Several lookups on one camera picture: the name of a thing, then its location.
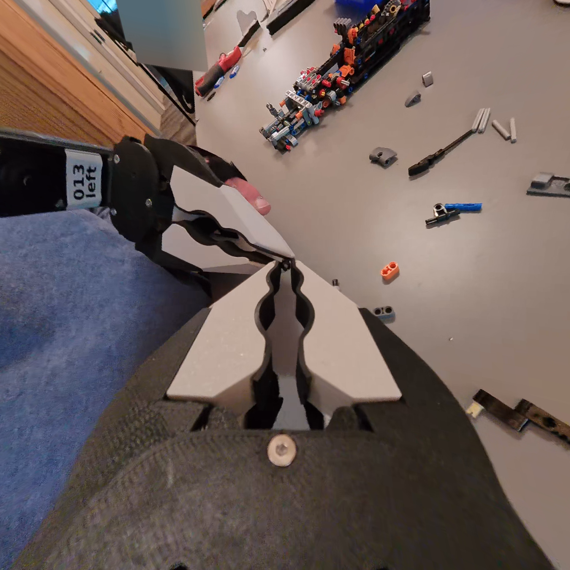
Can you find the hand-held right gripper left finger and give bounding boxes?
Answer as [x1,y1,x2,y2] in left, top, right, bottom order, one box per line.
[166,261,282,428]

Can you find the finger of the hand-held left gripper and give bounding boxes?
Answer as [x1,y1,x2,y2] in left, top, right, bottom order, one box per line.
[161,219,279,272]
[170,165,296,263]

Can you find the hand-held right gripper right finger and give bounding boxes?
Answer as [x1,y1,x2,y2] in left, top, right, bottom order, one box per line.
[289,260,403,421]

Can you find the blue black lego axle assembly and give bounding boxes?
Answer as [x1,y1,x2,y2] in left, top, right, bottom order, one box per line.
[425,202,483,226]

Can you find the lego car chassis model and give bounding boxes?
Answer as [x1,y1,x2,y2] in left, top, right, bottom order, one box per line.
[259,0,432,153]

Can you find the black lego rack assembly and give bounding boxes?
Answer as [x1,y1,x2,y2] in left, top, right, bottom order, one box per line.
[465,389,570,446]

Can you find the long black lego axle piece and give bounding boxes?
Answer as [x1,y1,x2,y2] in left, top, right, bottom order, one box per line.
[408,129,476,177]

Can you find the grey lego panel assembly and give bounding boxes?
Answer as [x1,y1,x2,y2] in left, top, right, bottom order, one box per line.
[526,172,570,198]

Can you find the wooden pillar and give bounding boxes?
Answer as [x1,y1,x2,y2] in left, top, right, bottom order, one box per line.
[0,0,163,150]

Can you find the person's blue sweater torso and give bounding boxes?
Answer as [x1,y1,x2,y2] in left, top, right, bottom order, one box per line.
[0,209,212,570]

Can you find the grey plate with black edge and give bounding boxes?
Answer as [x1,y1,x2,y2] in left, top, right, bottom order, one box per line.
[236,10,262,48]

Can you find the red handled pliers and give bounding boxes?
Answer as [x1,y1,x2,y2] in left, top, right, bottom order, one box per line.
[194,46,243,98]

